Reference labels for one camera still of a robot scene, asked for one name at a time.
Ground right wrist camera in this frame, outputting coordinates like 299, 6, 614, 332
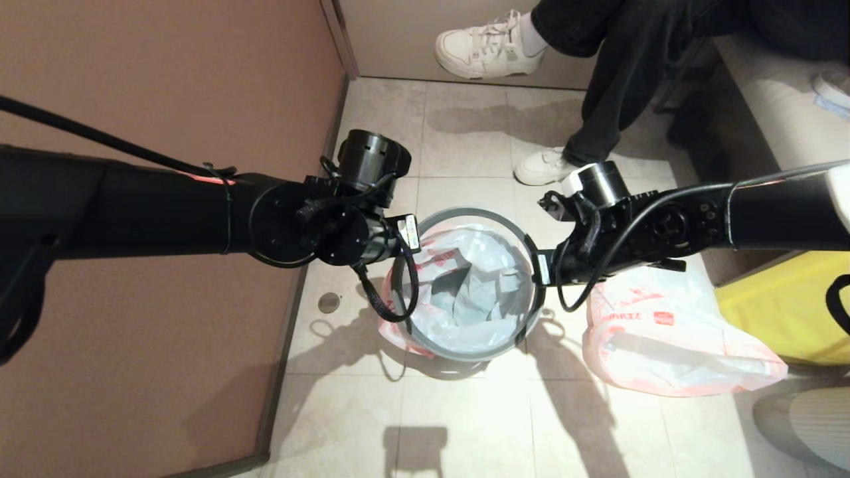
539, 191, 569, 224

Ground grey bin retaining ring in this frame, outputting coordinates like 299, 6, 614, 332
391, 207, 547, 363

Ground black bench leg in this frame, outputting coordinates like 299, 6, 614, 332
666, 93, 735, 180

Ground used white pink-rimmed trash bag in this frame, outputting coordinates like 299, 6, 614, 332
582, 256, 789, 398

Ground white sock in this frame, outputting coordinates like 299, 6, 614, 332
517, 11, 548, 59

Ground beige upholstered bench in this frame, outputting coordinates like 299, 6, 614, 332
711, 35, 850, 172

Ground grey ribbed rounded object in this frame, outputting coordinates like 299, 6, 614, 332
752, 387, 850, 473

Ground white red plastic bag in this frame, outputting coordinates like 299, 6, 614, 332
379, 222, 540, 360

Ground white sneaker with grey laces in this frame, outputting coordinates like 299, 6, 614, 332
434, 9, 547, 80

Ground yellow plastic bag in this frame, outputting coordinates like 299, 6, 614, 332
716, 250, 850, 367

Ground black trousers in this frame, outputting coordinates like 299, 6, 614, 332
529, 0, 850, 168

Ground white round object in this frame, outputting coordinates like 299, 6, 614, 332
813, 69, 850, 110

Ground grey-brown door frame post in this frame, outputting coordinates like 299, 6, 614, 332
319, 0, 361, 82

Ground plain white sneaker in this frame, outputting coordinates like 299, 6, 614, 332
513, 147, 606, 187

